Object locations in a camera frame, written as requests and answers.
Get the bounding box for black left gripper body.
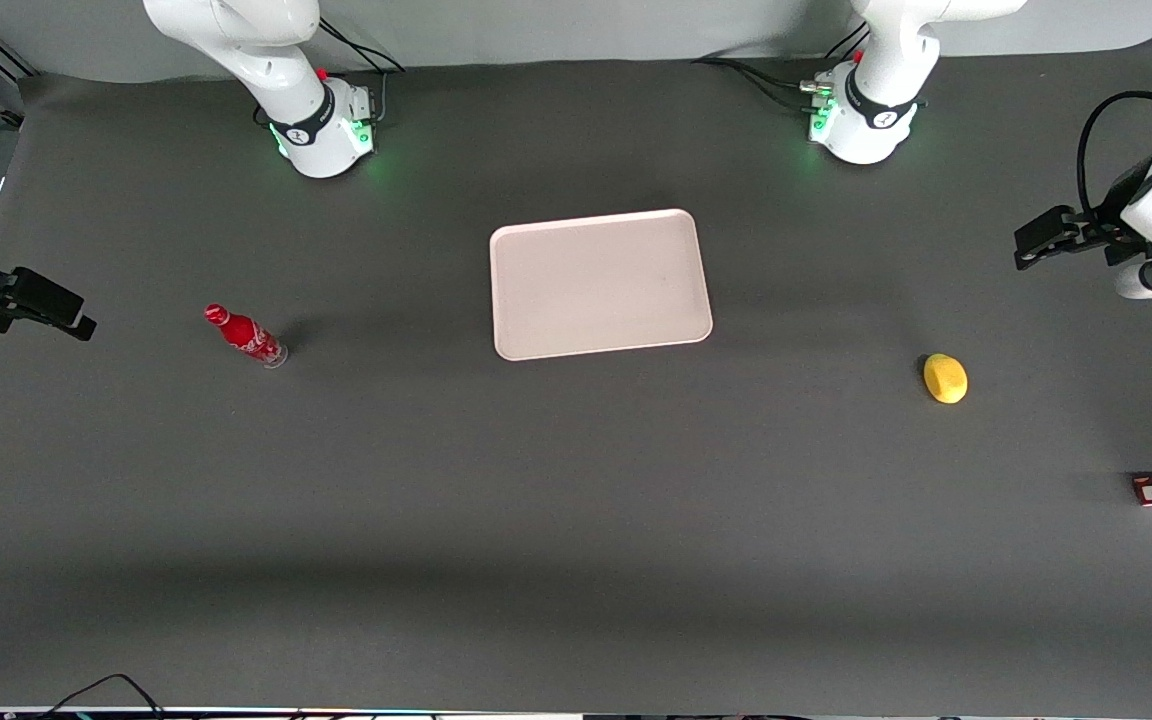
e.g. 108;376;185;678
1071;205;1152;269

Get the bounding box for pale pink plastic tray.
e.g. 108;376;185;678
489;208;714;362

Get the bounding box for red cola bottle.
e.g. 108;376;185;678
203;303;290;369

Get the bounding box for yellow lemon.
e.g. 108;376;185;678
922;352;969;405

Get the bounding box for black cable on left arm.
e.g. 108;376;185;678
1076;10;1152;217

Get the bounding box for black left arm base cables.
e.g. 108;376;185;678
691;25;872;115

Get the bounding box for black arm base cables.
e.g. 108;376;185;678
691;25;872;115
316;17;407;123

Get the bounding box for black cable at table edge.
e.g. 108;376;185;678
36;673;169;720

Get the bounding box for black right arm base cables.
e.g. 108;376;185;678
316;17;407;123

